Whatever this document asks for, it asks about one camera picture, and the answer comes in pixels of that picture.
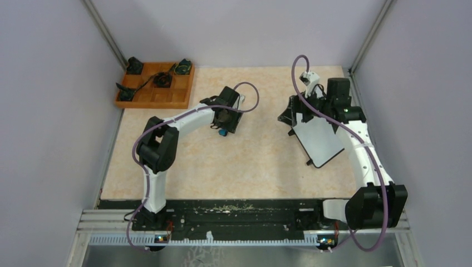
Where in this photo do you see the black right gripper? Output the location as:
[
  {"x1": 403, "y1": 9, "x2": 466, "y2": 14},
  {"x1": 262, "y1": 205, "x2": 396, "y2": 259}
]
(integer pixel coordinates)
[{"x1": 278, "y1": 86, "x2": 332, "y2": 127}]

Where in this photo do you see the blue felt eraser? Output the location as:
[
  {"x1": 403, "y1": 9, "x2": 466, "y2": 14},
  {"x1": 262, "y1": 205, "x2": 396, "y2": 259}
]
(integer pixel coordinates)
[{"x1": 218, "y1": 129, "x2": 228, "y2": 137}]

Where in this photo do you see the black framed whiteboard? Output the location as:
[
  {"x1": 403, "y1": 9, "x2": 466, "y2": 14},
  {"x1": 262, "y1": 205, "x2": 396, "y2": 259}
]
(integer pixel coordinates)
[{"x1": 289, "y1": 113, "x2": 344, "y2": 169}]

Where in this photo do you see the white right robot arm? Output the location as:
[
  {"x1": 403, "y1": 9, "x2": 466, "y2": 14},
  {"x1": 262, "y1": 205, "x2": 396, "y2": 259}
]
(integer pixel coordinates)
[{"x1": 278, "y1": 72, "x2": 408, "y2": 230}]

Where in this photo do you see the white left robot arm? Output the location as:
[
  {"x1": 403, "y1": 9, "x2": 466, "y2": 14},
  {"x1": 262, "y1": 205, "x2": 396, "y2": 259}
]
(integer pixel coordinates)
[{"x1": 135, "y1": 87, "x2": 245, "y2": 230}]

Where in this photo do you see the dark object top-right compartment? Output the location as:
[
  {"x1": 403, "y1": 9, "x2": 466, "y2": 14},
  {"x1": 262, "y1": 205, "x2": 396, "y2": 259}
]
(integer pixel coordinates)
[{"x1": 174, "y1": 58, "x2": 193, "y2": 75}]

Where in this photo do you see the orange compartment tray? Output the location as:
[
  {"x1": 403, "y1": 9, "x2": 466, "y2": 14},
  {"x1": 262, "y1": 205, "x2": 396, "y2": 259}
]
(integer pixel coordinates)
[{"x1": 114, "y1": 62, "x2": 195, "y2": 109}]

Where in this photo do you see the dark object centre compartment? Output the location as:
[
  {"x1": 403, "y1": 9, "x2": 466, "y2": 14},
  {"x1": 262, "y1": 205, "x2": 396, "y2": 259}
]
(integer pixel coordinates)
[{"x1": 153, "y1": 72, "x2": 173, "y2": 88}]

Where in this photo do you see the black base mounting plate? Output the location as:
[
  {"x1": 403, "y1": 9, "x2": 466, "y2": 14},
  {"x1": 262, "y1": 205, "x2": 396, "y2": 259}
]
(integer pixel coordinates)
[{"x1": 97, "y1": 199, "x2": 360, "y2": 242}]

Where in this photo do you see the dark object left compartment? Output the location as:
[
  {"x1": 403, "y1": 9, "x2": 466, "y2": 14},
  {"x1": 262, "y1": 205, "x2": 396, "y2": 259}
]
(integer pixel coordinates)
[{"x1": 115, "y1": 83, "x2": 136, "y2": 102}]

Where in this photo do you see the dark object top-left compartment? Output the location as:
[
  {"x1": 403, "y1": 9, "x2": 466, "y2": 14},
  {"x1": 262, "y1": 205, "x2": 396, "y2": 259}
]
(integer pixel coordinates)
[{"x1": 126, "y1": 57, "x2": 144, "y2": 75}]

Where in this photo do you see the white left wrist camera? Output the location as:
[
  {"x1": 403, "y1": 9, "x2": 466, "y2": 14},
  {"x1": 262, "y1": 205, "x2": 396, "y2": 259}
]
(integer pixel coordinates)
[{"x1": 238, "y1": 94, "x2": 245, "y2": 105}]

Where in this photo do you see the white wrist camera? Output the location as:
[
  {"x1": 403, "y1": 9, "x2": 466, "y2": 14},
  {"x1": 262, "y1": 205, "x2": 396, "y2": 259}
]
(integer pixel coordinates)
[
  {"x1": 299, "y1": 71, "x2": 322, "y2": 98},
  {"x1": 238, "y1": 94, "x2": 245, "y2": 105}
]

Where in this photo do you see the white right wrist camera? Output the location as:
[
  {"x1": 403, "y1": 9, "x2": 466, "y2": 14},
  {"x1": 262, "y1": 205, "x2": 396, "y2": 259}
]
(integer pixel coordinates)
[{"x1": 299, "y1": 71, "x2": 322, "y2": 98}]

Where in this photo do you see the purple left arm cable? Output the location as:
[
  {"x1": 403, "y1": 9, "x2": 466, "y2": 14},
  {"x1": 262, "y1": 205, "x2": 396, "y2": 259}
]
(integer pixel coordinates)
[{"x1": 126, "y1": 81, "x2": 260, "y2": 254}]

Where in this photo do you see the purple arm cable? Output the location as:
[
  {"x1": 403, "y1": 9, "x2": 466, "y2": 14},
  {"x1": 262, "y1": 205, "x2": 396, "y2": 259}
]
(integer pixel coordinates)
[
  {"x1": 126, "y1": 81, "x2": 260, "y2": 254},
  {"x1": 292, "y1": 55, "x2": 390, "y2": 254}
]

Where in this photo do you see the right corner aluminium post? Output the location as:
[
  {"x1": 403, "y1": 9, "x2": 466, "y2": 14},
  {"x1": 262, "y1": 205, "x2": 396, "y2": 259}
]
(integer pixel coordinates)
[{"x1": 349, "y1": 0, "x2": 397, "y2": 75}]

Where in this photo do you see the corner aluminium post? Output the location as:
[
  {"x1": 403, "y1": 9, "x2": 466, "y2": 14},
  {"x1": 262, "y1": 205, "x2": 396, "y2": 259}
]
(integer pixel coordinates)
[
  {"x1": 349, "y1": 0, "x2": 397, "y2": 75},
  {"x1": 80, "y1": 0, "x2": 127, "y2": 70}
]

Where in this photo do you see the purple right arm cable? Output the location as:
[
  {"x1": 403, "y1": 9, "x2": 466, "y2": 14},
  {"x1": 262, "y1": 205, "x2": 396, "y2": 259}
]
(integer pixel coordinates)
[{"x1": 292, "y1": 55, "x2": 390, "y2": 254}]

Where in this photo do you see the left corner aluminium post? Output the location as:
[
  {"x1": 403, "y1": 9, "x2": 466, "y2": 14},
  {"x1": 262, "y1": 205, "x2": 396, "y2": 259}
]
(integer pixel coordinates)
[{"x1": 80, "y1": 0, "x2": 127, "y2": 70}]

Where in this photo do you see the aluminium front rail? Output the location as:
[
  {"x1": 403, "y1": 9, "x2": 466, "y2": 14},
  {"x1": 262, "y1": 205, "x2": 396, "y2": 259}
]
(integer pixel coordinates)
[{"x1": 75, "y1": 209, "x2": 410, "y2": 247}]

